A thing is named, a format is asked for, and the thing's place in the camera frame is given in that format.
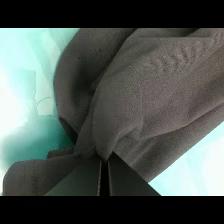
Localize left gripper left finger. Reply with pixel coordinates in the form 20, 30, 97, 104
44, 156, 103, 197

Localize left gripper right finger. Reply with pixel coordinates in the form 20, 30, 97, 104
106, 151, 162, 197

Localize black garment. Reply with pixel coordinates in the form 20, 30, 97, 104
2, 27, 224, 197

